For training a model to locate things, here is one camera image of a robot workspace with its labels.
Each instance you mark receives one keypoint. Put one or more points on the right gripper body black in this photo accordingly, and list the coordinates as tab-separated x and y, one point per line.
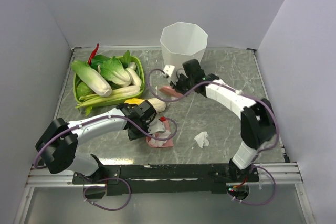
184	85

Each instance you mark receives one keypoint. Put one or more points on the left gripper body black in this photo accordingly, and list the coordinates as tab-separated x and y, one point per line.
134	134

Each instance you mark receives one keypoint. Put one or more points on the pink dustpan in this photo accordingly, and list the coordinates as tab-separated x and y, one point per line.
169	143

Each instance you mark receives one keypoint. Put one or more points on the pink hand brush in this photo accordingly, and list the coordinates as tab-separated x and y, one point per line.
167	90

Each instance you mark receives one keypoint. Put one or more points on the paper scrap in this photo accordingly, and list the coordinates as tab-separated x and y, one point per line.
201	139
155	143
163	136

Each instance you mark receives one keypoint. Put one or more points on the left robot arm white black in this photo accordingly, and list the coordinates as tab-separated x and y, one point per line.
57	147

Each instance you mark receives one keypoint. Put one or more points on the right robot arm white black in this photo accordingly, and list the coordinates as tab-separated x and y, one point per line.
257	120

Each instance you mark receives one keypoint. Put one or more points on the yellow napa cabbage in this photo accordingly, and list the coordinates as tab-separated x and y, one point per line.
159	105

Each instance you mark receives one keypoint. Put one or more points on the white radish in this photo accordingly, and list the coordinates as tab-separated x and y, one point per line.
135	79

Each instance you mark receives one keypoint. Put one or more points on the white plastic waste bin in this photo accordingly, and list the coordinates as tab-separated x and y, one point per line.
181	42

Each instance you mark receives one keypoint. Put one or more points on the large white napa cabbage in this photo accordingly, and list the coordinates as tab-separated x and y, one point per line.
91	78

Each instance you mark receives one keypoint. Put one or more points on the green vegetable tray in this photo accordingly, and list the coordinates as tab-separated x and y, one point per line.
81	89

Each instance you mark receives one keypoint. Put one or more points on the green bok choy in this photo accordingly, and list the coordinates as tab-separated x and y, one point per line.
112	70

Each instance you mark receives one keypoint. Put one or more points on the green celery stalk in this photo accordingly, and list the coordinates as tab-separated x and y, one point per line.
119	95

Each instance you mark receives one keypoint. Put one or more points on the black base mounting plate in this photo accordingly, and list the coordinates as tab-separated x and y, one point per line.
214	178

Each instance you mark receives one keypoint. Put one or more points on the red chili pepper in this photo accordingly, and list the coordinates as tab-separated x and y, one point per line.
93	54

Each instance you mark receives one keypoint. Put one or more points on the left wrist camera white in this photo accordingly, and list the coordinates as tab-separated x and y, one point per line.
156	126

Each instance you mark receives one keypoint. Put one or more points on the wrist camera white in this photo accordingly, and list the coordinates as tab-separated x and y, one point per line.
156	126
169	71

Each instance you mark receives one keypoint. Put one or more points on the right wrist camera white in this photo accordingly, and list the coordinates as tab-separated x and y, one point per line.
169	71

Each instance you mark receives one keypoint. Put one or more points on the aluminium rail frame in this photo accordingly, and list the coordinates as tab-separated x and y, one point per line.
281	173

